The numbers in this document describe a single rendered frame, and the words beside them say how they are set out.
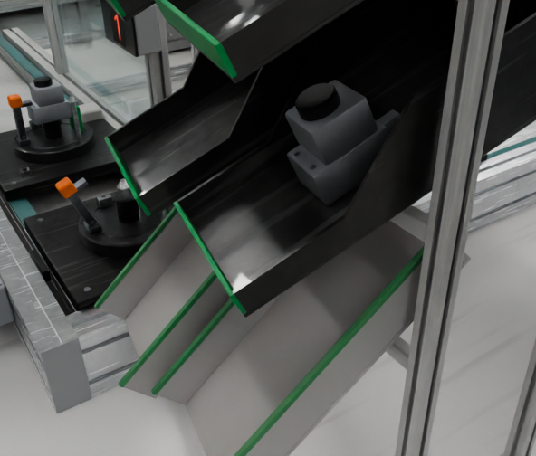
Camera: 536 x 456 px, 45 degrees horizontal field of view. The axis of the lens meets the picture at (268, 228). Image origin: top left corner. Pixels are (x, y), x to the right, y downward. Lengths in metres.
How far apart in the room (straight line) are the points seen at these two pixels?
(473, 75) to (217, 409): 0.37
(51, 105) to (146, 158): 0.59
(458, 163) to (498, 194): 0.77
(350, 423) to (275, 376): 0.25
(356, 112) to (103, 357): 0.50
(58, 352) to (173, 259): 0.18
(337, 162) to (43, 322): 0.49
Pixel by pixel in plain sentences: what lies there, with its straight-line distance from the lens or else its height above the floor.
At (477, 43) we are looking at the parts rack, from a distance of 0.38.
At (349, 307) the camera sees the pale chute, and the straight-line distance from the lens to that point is 0.54.
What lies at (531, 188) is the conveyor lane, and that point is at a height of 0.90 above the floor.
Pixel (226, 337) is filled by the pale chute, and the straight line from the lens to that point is 0.61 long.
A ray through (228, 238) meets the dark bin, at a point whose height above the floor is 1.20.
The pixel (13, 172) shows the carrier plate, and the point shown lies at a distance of 1.17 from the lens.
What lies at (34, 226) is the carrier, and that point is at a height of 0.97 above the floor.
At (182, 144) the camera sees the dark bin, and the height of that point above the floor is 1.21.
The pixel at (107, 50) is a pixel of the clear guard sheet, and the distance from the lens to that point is 1.30.
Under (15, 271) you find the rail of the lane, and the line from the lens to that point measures 0.94.
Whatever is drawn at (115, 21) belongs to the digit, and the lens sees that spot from 1.05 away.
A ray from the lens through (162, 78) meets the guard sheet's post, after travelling 1.09.
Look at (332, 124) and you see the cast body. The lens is 0.44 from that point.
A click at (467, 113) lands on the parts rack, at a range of 0.39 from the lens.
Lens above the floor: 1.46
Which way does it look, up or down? 32 degrees down
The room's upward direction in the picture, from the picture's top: 1 degrees counter-clockwise
